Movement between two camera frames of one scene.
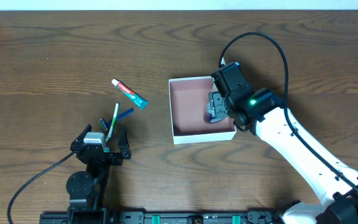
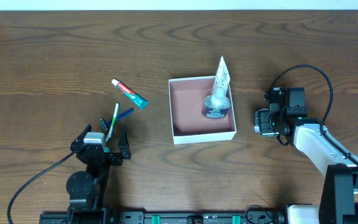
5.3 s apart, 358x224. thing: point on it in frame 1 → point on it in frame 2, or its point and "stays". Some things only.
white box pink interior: [189, 98] stays
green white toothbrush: [113, 123] stays
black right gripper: [217, 106] → [260, 121]
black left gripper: [103, 157] stays
